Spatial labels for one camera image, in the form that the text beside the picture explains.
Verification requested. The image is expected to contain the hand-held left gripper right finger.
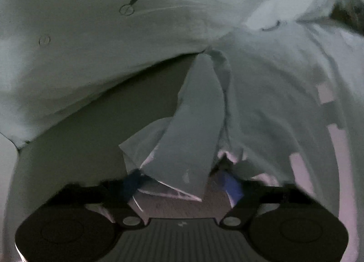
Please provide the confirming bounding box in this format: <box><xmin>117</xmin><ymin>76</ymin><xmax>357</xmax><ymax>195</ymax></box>
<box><xmin>217</xmin><ymin>171</ymin><xmax>322</xmax><ymax>228</ymax></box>

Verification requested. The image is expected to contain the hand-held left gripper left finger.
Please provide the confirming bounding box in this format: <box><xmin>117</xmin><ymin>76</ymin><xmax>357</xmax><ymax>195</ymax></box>
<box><xmin>48</xmin><ymin>174</ymin><xmax>150</xmax><ymax>228</ymax></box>

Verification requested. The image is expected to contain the pale blue garment pink lining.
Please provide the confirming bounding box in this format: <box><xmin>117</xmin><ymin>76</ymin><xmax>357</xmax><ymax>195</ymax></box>
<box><xmin>118</xmin><ymin>20</ymin><xmax>346</xmax><ymax>203</ymax></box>

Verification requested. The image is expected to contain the carrot print bed sheet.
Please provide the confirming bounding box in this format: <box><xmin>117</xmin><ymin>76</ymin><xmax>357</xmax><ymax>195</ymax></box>
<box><xmin>0</xmin><ymin>0</ymin><xmax>339</xmax><ymax>149</ymax></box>

